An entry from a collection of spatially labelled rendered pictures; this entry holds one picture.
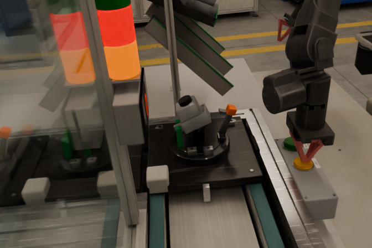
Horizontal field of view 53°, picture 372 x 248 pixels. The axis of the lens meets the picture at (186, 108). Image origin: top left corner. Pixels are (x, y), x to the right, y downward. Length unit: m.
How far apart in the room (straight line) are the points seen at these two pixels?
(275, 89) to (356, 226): 0.36
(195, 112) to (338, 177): 0.40
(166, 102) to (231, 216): 0.61
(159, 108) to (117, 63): 0.74
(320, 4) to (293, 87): 0.16
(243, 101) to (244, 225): 0.60
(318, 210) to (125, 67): 0.48
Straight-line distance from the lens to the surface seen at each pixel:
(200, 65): 1.00
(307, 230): 0.72
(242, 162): 0.83
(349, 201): 0.94
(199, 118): 0.80
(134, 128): 0.54
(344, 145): 1.11
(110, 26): 0.52
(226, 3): 4.97
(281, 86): 0.69
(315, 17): 0.72
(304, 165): 0.84
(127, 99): 0.53
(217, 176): 0.79
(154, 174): 0.78
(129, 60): 0.53
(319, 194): 0.79
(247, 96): 1.30
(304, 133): 0.76
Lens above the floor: 1.49
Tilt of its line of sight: 30 degrees down
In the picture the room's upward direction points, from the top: 5 degrees counter-clockwise
